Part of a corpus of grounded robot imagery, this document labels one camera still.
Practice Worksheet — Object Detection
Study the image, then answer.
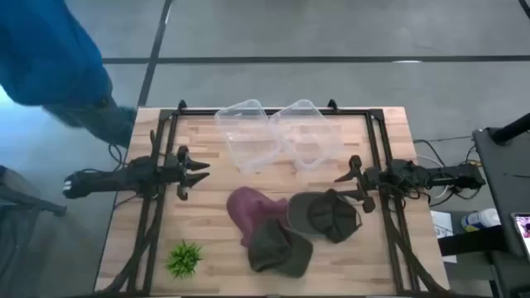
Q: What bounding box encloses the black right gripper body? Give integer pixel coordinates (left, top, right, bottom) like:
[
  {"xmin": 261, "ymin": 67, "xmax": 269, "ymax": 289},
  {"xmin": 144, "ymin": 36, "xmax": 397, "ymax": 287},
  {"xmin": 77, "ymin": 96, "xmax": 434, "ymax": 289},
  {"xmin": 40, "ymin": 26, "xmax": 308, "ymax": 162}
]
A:
[{"xmin": 349, "ymin": 155, "xmax": 378, "ymax": 214}]

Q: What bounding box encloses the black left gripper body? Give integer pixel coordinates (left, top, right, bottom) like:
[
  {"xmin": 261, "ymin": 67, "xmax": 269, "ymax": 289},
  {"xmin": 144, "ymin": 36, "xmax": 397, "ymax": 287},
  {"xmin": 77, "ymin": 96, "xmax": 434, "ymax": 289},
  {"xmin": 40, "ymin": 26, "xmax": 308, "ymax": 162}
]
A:
[{"xmin": 163, "ymin": 145, "xmax": 192, "ymax": 202}]

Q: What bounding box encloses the olive grey cap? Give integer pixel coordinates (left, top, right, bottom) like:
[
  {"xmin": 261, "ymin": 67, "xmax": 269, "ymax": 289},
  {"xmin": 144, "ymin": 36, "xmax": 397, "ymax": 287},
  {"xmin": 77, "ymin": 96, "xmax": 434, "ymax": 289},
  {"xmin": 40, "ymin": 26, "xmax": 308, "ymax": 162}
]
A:
[{"xmin": 287, "ymin": 188, "xmax": 364, "ymax": 244}]

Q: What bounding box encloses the clear plastic container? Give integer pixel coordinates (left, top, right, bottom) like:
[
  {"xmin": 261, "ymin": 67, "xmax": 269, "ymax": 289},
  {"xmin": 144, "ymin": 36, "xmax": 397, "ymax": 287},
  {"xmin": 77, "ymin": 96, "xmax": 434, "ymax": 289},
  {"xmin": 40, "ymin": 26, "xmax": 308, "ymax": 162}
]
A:
[
  {"xmin": 269, "ymin": 99, "xmax": 345, "ymax": 172},
  {"xmin": 214, "ymin": 99, "xmax": 283, "ymax": 175}
]

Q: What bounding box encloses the maroon cap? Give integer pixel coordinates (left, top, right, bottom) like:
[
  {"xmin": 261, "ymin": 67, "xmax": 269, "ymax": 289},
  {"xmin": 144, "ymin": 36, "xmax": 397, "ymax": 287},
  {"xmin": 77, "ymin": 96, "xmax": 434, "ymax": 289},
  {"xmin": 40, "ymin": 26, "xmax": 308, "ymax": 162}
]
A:
[{"xmin": 225, "ymin": 185, "xmax": 290, "ymax": 248}]

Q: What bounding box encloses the small green artificial plant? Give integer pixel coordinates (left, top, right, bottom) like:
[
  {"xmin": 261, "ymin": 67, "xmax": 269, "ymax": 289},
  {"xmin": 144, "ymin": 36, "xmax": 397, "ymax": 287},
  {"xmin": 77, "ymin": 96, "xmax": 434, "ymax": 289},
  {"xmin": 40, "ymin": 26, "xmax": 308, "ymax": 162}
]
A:
[{"xmin": 165, "ymin": 240, "xmax": 205, "ymax": 280}]

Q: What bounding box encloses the dark green cap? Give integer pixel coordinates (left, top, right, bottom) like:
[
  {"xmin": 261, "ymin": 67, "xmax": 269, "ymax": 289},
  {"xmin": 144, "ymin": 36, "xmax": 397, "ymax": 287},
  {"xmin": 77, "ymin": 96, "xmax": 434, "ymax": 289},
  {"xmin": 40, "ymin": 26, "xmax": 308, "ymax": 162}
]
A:
[{"xmin": 247, "ymin": 218, "xmax": 315, "ymax": 279}]

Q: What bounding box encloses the white paper sheet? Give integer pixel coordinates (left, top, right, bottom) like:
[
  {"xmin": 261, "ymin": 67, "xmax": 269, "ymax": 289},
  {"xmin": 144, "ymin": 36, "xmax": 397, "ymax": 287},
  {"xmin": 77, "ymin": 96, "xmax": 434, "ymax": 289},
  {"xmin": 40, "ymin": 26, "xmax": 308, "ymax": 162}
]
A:
[{"xmin": 430, "ymin": 209, "xmax": 458, "ymax": 265}]

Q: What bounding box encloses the white bottle with blue label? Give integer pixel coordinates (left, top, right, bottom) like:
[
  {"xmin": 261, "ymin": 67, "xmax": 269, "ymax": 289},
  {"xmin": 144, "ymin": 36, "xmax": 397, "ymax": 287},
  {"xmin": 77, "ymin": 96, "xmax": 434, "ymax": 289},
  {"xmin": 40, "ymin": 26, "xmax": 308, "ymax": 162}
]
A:
[{"xmin": 460, "ymin": 208, "xmax": 502, "ymax": 233}]

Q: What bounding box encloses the black side table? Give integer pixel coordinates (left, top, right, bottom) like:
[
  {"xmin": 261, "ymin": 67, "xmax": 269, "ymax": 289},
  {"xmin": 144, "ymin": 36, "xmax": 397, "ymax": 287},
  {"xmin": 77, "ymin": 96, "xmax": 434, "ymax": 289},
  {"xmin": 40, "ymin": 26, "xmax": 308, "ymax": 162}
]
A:
[{"xmin": 472, "ymin": 112, "xmax": 530, "ymax": 298}]

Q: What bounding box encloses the dark grey chair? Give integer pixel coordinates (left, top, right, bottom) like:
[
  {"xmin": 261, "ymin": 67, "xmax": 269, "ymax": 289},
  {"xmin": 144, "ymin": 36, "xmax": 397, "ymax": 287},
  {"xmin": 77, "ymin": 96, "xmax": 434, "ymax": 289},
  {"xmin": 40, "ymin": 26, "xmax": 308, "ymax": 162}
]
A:
[{"xmin": 0, "ymin": 165, "xmax": 68, "ymax": 298}]

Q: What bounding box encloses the tablet with lit screen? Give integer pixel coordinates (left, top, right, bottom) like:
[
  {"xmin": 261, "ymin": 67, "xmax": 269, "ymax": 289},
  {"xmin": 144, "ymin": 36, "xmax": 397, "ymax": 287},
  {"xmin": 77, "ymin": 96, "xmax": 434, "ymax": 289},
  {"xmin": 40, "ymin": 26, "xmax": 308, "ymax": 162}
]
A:
[{"xmin": 510, "ymin": 212, "xmax": 530, "ymax": 262}]

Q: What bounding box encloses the person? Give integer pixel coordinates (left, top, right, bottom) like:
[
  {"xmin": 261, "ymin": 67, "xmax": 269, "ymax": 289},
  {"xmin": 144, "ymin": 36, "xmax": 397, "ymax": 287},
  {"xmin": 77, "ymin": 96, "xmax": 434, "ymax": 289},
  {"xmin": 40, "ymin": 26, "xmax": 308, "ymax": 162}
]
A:
[{"xmin": 0, "ymin": 0, "xmax": 138, "ymax": 149}]

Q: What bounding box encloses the black metal table frame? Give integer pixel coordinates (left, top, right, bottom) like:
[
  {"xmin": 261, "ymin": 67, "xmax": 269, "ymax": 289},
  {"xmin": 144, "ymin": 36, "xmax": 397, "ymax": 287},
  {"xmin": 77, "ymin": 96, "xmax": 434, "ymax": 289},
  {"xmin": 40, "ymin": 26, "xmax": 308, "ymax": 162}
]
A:
[{"xmin": 99, "ymin": 99, "xmax": 457, "ymax": 297}]

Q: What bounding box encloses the black cable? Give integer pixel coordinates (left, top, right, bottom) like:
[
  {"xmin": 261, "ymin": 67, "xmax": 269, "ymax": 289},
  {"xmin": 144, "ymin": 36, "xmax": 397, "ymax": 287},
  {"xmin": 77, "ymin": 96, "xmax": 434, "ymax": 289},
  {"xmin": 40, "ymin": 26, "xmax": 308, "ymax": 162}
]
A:
[
  {"xmin": 108, "ymin": 142, "xmax": 128, "ymax": 171},
  {"xmin": 412, "ymin": 138, "xmax": 477, "ymax": 208}
]

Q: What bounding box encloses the white cable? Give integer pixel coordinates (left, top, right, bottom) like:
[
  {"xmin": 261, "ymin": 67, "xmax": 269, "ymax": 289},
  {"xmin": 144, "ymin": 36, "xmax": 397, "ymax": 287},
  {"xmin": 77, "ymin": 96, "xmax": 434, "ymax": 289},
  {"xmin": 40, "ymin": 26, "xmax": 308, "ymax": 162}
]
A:
[{"xmin": 415, "ymin": 154, "xmax": 453, "ymax": 199}]

